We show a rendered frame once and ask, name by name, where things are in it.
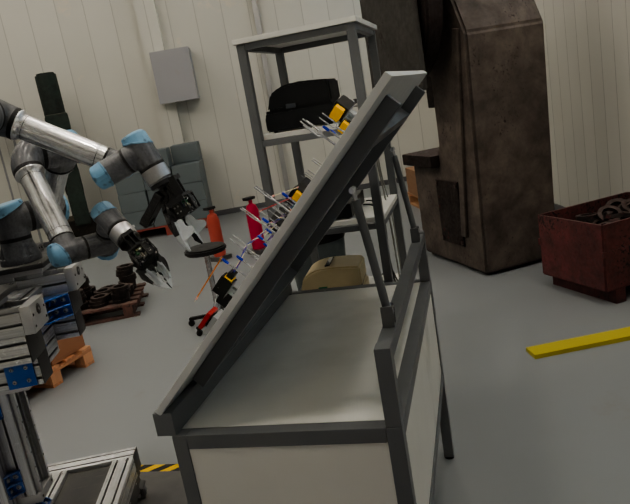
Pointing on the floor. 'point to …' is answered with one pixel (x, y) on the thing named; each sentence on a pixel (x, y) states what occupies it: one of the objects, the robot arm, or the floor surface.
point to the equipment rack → (355, 27)
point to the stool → (206, 267)
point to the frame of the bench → (267, 435)
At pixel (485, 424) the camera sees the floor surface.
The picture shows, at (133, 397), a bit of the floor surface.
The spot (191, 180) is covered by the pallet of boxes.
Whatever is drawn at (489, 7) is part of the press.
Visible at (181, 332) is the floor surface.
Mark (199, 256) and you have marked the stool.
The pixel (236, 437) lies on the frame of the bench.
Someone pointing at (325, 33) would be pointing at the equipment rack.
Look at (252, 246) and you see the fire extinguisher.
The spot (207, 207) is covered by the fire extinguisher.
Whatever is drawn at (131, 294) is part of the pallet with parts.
